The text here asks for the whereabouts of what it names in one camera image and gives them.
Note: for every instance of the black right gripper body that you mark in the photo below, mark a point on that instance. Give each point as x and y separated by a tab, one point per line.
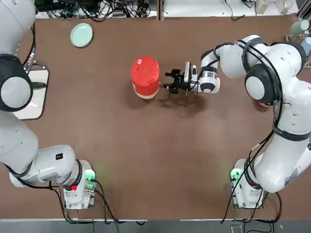
182	81

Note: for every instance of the orange rice cooker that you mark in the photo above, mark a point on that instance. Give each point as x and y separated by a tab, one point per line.
145	75

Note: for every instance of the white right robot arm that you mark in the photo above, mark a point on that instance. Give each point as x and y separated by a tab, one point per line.
279	157

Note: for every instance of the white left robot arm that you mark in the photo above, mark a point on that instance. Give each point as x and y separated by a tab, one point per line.
48	165

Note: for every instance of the pink bowl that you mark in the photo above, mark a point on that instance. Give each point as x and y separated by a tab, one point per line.
266	104

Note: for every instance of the pale green plate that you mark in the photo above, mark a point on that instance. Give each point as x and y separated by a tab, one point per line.
81	35

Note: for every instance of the wooden rack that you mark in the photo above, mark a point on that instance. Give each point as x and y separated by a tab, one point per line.
295	38

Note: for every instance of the light blue cup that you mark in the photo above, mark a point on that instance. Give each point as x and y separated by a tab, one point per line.
306	47

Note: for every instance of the grey-green mug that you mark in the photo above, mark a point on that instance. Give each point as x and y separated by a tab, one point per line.
300	28

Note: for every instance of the green cucumber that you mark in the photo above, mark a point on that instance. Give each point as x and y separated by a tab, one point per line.
40	85

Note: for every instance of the white cutting board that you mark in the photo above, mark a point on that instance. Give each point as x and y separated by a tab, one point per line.
40	106

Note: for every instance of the black equipment box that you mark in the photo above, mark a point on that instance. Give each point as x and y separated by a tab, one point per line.
56	4

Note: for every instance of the white plastic knife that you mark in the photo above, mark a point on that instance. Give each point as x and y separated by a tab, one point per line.
34	104

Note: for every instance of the grey floor adapter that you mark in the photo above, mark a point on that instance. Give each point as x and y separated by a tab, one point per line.
235	228

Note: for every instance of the aluminium frame post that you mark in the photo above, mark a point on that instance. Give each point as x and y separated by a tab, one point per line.
160	9

